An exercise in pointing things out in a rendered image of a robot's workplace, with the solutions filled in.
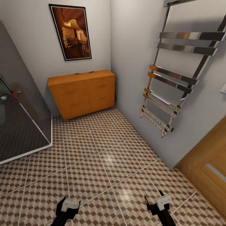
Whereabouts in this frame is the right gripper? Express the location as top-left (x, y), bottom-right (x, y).
top-left (146, 191), bottom-right (172, 224)

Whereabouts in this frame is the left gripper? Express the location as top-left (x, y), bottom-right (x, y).
top-left (55, 198), bottom-right (79, 226)

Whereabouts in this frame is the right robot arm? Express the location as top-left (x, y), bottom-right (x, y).
top-left (146, 191), bottom-right (176, 226)

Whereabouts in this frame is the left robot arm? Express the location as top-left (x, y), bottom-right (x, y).
top-left (51, 198), bottom-right (80, 226)

